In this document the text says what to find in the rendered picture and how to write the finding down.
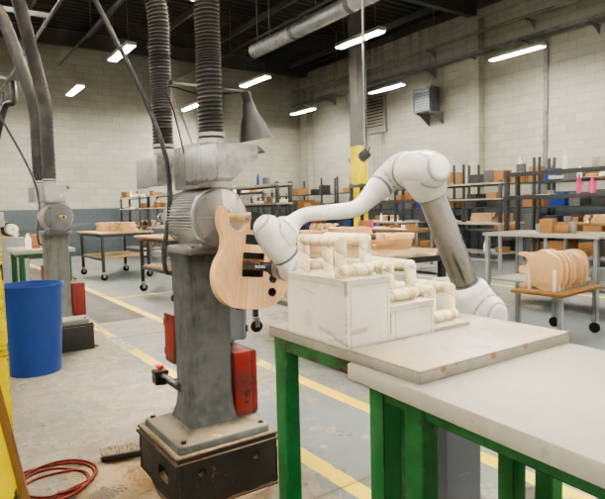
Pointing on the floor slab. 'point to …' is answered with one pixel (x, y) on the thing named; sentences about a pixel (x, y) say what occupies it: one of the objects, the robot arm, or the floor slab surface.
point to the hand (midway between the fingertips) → (253, 264)
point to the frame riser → (211, 468)
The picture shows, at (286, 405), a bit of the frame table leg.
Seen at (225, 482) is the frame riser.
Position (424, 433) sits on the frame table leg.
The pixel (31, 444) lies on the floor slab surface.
